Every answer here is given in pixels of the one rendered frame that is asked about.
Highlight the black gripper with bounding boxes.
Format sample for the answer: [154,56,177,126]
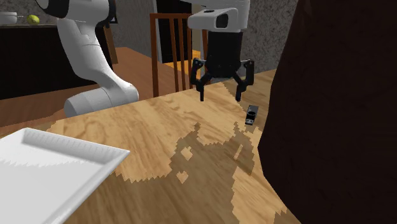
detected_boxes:
[190,31,255,103]

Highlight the brown wooden chair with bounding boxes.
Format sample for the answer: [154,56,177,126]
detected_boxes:
[150,12,209,98]

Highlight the small black flash drive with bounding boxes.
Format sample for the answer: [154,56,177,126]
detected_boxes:
[244,104,260,127]

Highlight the white square plate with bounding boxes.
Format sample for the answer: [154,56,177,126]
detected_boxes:
[0,127,131,224]

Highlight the dark brown bulky object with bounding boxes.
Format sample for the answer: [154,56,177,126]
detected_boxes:
[257,0,397,224]

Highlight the dark cabinet with bowl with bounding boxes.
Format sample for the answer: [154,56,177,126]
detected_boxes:
[0,11,114,101]

